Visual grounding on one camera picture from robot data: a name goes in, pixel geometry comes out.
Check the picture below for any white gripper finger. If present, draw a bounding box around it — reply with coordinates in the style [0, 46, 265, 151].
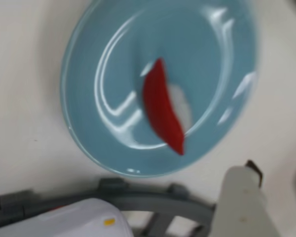
[211, 159, 271, 237]

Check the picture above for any red tuna toy sushi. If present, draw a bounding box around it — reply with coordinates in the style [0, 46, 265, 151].
[139, 57, 194, 157]

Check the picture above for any white Shinkansen toy locomotive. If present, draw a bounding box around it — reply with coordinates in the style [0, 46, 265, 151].
[0, 197, 134, 237]

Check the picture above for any blue round dish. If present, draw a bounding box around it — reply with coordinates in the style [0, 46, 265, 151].
[60, 0, 260, 179]

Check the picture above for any grey circular toy train track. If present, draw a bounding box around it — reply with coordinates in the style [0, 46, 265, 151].
[0, 177, 218, 237]

